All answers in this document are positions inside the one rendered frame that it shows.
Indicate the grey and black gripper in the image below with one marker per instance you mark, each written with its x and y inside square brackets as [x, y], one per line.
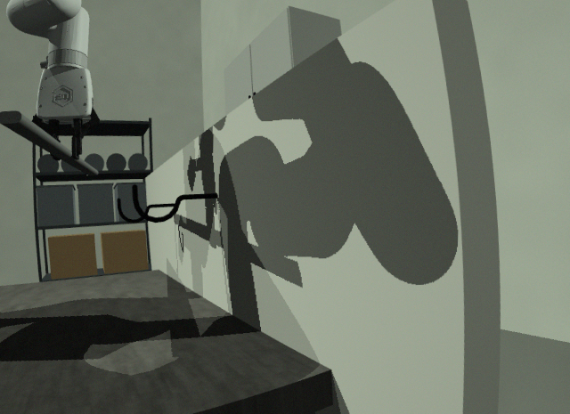
[65, 95]

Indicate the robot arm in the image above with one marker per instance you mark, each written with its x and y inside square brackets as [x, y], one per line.
[53, 19]

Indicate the pale grey wall panel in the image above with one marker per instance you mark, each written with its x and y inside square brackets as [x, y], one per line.
[356, 218]

